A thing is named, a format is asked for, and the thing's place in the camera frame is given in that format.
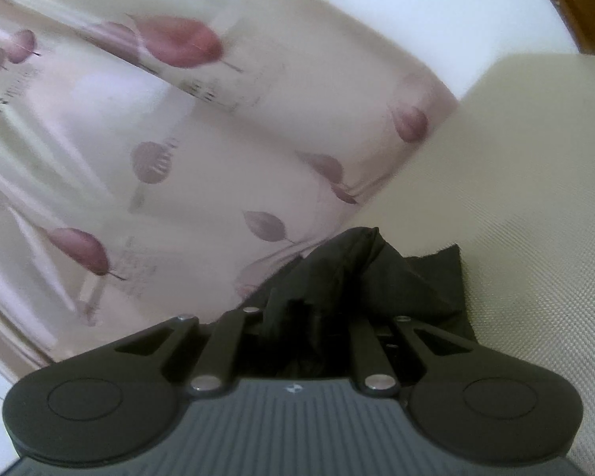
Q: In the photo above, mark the leaf print curtain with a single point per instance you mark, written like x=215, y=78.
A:
x=203, y=183

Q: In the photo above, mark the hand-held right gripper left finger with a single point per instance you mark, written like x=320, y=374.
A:
x=240, y=328

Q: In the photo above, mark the black garment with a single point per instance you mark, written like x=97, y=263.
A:
x=377, y=267

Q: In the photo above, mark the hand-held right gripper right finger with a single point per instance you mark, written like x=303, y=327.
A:
x=364, y=342

